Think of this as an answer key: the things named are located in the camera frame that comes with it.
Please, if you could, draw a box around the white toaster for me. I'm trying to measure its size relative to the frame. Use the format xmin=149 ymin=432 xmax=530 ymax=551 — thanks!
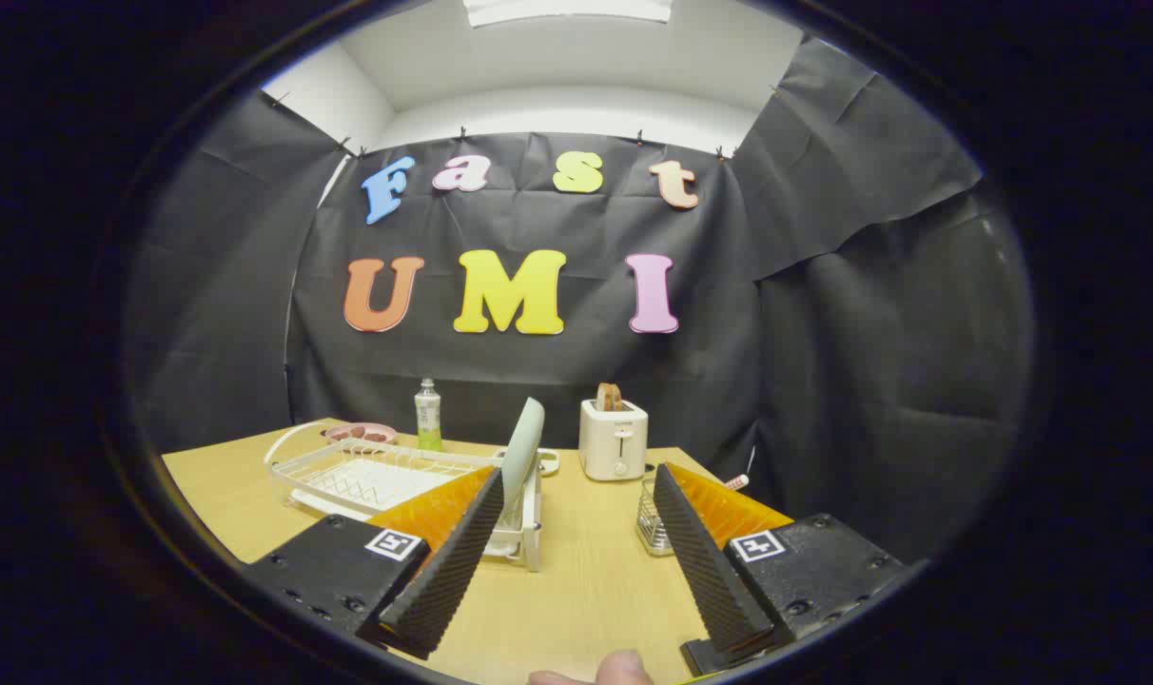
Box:
xmin=578 ymin=399 xmax=650 ymax=481

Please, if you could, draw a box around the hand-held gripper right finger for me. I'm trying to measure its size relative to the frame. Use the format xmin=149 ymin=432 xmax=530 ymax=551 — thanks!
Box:
xmin=653 ymin=463 xmax=906 ymax=678

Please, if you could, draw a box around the ceiling light panel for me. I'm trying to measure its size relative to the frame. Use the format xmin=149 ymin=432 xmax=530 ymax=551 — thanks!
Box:
xmin=462 ymin=0 xmax=673 ymax=27

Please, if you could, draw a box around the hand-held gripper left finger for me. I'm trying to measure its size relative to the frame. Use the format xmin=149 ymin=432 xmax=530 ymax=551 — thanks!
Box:
xmin=244 ymin=466 xmax=506 ymax=660

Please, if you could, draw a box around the clear wire basket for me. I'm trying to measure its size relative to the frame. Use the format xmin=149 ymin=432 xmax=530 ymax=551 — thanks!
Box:
xmin=636 ymin=476 xmax=677 ymax=558

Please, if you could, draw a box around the pink bowl with food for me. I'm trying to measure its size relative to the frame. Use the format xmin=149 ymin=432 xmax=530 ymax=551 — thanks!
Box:
xmin=325 ymin=422 xmax=399 ymax=446

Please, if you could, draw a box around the light green plate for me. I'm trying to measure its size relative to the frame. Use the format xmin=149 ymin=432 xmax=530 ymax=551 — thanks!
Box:
xmin=500 ymin=397 xmax=546 ymax=529

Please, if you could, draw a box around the clear bottle green label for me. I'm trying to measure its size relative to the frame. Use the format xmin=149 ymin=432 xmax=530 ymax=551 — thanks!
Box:
xmin=415 ymin=379 xmax=443 ymax=452

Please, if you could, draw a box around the white wire dish rack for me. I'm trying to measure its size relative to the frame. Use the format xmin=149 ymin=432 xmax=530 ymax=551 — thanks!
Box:
xmin=264 ymin=421 xmax=560 ymax=572

